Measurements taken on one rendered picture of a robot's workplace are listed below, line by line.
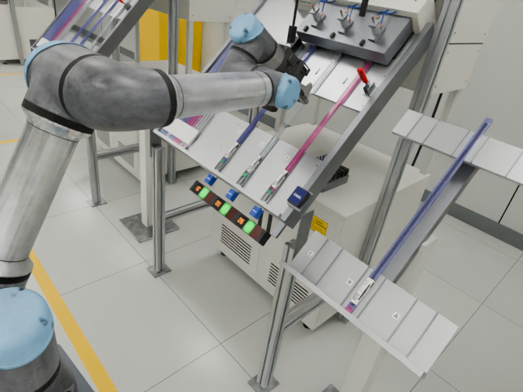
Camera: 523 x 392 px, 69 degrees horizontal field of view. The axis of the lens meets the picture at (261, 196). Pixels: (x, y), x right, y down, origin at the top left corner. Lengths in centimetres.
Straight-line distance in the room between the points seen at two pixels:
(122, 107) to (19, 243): 31
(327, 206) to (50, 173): 90
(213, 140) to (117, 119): 71
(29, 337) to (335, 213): 96
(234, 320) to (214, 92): 118
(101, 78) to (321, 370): 133
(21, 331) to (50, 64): 41
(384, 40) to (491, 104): 164
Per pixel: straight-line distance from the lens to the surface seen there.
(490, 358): 202
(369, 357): 115
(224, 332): 167
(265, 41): 99
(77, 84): 64
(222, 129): 132
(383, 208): 146
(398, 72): 120
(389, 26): 125
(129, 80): 63
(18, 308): 73
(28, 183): 74
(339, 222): 133
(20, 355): 72
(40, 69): 73
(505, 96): 275
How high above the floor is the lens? 128
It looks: 30 degrees down
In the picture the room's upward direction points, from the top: 9 degrees clockwise
